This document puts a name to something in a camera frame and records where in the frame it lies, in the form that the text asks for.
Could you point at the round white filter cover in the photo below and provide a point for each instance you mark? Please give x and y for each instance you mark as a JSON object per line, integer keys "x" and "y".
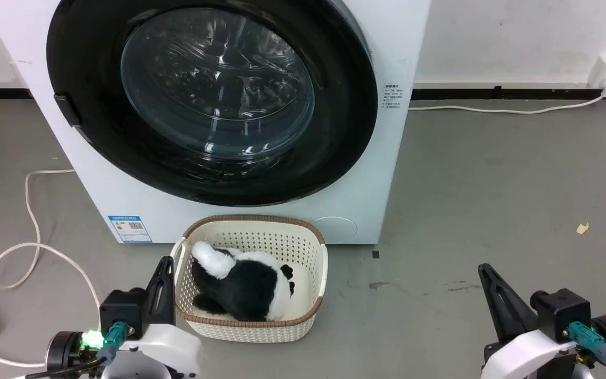
{"x": 334, "y": 230}

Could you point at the black round glass washer door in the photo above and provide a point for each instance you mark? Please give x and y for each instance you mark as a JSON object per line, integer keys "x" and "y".
{"x": 98, "y": 137}

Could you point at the white front-load washing machine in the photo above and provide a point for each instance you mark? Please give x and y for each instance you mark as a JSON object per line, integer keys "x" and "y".
{"x": 371, "y": 173}

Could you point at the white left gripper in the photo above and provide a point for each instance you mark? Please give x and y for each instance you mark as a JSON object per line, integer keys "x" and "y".
{"x": 169, "y": 347}

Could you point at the white text warning sticker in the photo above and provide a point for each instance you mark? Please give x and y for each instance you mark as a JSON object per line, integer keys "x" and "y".
{"x": 392, "y": 96}

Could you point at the black white panda plush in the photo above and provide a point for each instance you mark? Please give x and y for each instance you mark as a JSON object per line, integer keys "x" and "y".
{"x": 250, "y": 289}

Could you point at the blue energy label sticker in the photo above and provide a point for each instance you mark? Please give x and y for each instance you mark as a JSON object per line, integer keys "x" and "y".
{"x": 130, "y": 229}

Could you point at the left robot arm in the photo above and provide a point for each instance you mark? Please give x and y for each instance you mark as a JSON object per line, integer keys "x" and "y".
{"x": 63, "y": 350}

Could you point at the yellow paper scrap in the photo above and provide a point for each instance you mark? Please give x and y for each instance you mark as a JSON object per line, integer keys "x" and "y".
{"x": 582, "y": 228}

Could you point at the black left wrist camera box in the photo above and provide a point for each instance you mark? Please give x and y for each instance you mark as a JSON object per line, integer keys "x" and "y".
{"x": 123, "y": 308}

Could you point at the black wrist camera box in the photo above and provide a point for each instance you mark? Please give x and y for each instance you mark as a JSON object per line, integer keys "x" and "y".
{"x": 563, "y": 310}
{"x": 123, "y": 308}

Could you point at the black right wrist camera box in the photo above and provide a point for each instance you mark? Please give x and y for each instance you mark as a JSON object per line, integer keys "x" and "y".
{"x": 563, "y": 310}

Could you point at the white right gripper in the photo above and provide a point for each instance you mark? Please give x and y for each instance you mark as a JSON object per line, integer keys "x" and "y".
{"x": 524, "y": 355}

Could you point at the cream plastic laundry basket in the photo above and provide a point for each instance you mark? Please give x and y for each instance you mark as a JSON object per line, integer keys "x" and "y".
{"x": 308, "y": 252}

